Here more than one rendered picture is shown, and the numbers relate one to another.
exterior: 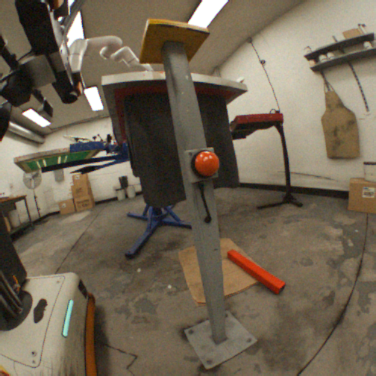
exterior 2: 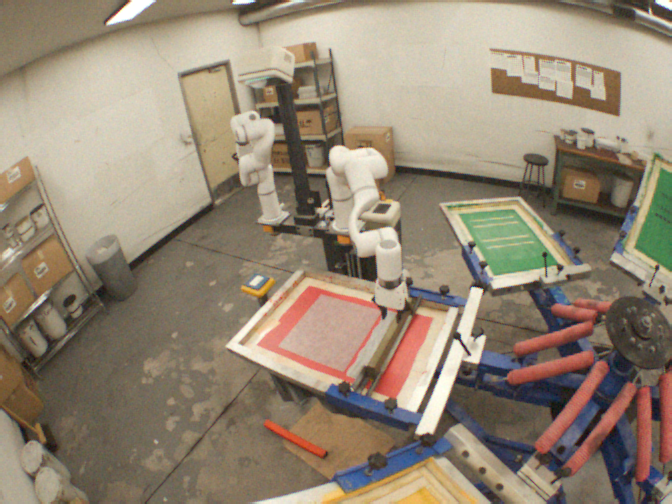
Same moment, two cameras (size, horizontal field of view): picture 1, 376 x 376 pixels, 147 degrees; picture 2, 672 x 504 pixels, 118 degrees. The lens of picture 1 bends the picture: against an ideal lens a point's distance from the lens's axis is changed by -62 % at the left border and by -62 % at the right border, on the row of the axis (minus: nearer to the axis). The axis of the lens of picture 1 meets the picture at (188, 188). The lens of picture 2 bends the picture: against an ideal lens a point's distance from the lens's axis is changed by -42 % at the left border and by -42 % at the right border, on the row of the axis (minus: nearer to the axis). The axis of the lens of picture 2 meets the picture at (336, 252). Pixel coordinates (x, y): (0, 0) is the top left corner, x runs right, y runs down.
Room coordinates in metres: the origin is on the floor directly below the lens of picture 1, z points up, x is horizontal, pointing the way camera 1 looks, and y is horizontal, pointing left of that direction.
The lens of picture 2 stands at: (1.60, -0.44, 1.98)
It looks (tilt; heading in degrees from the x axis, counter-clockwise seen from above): 34 degrees down; 146
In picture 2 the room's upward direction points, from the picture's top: 9 degrees counter-clockwise
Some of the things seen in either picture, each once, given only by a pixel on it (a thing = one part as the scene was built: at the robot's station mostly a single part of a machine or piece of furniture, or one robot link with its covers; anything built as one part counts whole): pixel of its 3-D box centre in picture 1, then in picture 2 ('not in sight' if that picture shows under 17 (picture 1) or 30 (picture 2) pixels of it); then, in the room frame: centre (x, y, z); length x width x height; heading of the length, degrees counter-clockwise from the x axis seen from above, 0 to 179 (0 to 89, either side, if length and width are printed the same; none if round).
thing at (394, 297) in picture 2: not in sight; (390, 291); (1.02, 0.14, 1.25); 0.10 x 0.07 x 0.11; 21
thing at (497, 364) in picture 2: not in sight; (486, 362); (1.35, 0.27, 1.02); 0.17 x 0.06 x 0.05; 21
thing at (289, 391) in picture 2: not in sight; (316, 395); (0.85, -0.14, 0.74); 0.46 x 0.04 x 0.42; 21
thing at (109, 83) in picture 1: (163, 116); (344, 330); (0.83, 0.07, 0.97); 0.79 x 0.58 x 0.04; 21
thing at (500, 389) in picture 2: not in sight; (448, 373); (1.23, 0.23, 0.89); 1.24 x 0.06 x 0.06; 21
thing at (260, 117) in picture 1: (257, 122); not in sight; (1.59, -0.95, 1.06); 0.61 x 0.46 x 0.12; 81
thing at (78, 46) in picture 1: (74, 51); (341, 180); (0.45, 0.44, 1.37); 0.13 x 0.10 x 0.16; 63
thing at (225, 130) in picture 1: (189, 143); not in sight; (0.55, -0.03, 0.74); 0.45 x 0.03 x 0.43; 111
